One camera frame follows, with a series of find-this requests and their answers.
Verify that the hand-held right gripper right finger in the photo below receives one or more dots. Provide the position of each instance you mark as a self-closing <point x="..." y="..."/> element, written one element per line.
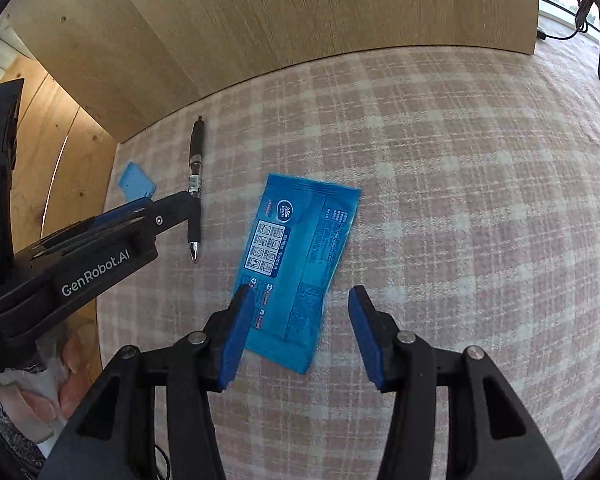
<point x="367" y="335"/>

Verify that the blue wipes packet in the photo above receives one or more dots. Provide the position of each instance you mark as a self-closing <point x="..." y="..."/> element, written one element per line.
<point x="300" y="240"/>

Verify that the pink plaid cloth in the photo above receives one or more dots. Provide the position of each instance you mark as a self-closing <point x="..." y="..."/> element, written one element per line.
<point x="455" y="210"/>

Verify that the black pen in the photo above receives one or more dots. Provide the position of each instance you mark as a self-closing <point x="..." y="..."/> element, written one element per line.
<point x="196" y="150"/>

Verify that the knotty wooden plank panel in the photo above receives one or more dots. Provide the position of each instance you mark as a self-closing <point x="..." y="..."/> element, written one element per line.
<point x="65" y="160"/>

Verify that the person's left hand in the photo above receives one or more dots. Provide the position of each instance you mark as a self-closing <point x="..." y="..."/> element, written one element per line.
<point x="75" y="355"/>

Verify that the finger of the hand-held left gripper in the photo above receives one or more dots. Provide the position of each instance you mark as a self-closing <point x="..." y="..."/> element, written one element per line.
<point x="122" y="210"/>
<point x="172" y="212"/>

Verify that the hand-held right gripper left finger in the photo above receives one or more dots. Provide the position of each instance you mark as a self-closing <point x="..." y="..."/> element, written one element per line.
<point x="235" y="335"/>

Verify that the light wooden board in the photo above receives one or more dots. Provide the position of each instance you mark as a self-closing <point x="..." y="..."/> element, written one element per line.
<point x="280" y="10"/>

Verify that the small blue plastic box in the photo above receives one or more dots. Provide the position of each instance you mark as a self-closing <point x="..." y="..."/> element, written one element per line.
<point x="136" y="181"/>

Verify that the person's left forearm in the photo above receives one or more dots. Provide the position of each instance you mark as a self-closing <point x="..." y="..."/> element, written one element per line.
<point x="5" y="427"/>

